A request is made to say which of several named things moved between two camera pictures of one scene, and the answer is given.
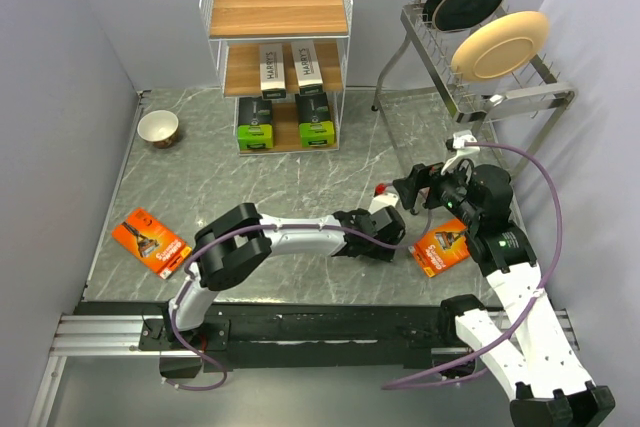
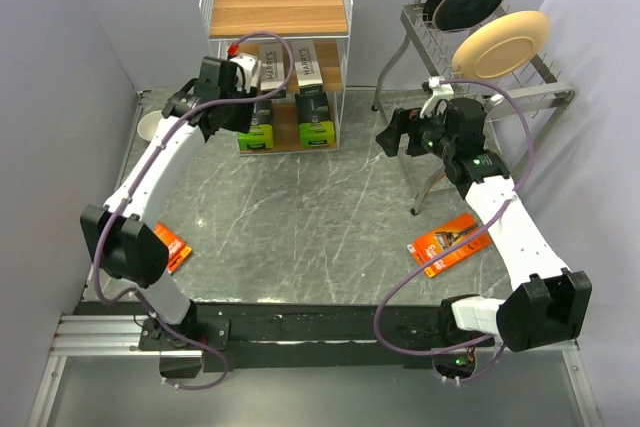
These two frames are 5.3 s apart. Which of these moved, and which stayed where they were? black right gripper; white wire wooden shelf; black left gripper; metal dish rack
Moved: black right gripper; black left gripper
Stayed: metal dish rack; white wire wooden shelf
